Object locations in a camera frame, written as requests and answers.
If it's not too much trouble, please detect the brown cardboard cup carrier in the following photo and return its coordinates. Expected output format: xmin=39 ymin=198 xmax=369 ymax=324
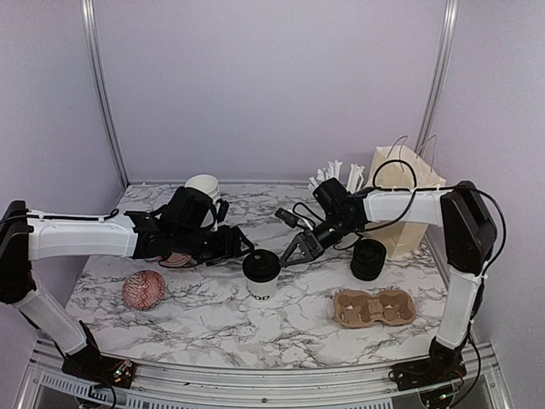
xmin=334 ymin=290 xmax=416 ymax=329

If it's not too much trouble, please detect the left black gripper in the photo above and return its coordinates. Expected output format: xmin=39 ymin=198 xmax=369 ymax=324
xmin=174 ymin=224 xmax=255 ymax=266

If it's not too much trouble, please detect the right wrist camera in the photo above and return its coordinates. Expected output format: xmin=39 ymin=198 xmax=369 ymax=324
xmin=274 ymin=208 xmax=316 ymax=230

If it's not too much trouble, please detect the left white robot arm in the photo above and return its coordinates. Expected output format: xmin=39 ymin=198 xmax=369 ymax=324
xmin=1 ymin=187 xmax=255 ymax=379

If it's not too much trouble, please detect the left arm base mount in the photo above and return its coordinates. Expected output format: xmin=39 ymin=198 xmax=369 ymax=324
xmin=61 ymin=321 xmax=135 ymax=389

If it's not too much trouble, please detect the bundle of white wrapped straws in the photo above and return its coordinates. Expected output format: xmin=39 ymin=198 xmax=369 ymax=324
xmin=307 ymin=160 xmax=365 ymax=193

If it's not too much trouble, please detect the white paper coffee cup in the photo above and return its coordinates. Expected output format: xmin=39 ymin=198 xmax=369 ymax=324
xmin=245 ymin=274 xmax=279 ymax=302

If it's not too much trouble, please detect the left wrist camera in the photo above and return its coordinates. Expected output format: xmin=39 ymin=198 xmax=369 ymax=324
xmin=212 ymin=199 xmax=230 ymax=232

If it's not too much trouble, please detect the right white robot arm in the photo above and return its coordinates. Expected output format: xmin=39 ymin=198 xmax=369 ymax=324
xmin=280 ymin=179 xmax=498 ymax=382

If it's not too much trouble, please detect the red geometric ceramic bowl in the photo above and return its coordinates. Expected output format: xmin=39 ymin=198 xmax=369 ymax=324
xmin=122 ymin=270 xmax=166 ymax=310

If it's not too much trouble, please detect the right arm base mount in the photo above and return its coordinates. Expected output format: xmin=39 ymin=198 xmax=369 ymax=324
xmin=388 ymin=337 xmax=468 ymax=391

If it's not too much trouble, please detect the left aluminium frame post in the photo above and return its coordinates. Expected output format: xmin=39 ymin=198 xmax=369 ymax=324
xmin=81 ymin=0 xmax=129 ymax=189

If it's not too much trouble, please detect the front aluminium rail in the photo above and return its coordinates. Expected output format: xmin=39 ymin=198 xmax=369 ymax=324
xmin=14 ymin=338 xmax=513 ymax=408

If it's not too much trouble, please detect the right aluminium frame post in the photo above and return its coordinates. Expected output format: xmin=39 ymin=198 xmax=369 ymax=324
xmin=416 ymin=0 xmax=460 ymax=149

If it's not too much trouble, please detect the stack of black lids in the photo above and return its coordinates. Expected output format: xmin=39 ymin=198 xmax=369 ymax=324
xmin=350 ymin=239 xmax=387 ymax=281

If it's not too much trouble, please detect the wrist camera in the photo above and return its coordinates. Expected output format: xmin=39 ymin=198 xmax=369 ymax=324
xmin=212 ymin=199 xmax=230 ymax=232
xmin=274 ymin=208 xmax=316 ymax=230

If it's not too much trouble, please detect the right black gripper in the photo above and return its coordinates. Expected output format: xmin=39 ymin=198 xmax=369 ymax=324
xmin=278 ymin=214 xmax=359 ymax=267

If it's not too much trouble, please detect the aluminium frame post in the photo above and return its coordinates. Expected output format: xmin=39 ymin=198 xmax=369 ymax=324
xmin=81 ymin=0 xmax=129 ymax=189
xmin=416 ymin=0 xmax=460 ymax=149

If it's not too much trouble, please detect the brown paper takeout bag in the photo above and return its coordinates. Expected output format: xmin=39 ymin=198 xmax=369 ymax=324
xmin=368 ymin=135 xmax=448 ymax=258

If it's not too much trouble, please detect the stack of white paper cups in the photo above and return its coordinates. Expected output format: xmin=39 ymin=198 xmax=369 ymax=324
xmin=184 ymin=174 xmax=221 ymax=206

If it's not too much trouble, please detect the red floral ceramic bowl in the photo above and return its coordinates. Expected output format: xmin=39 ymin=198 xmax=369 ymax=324
xmin=159 ymin=253 xmax=192 ymax=268

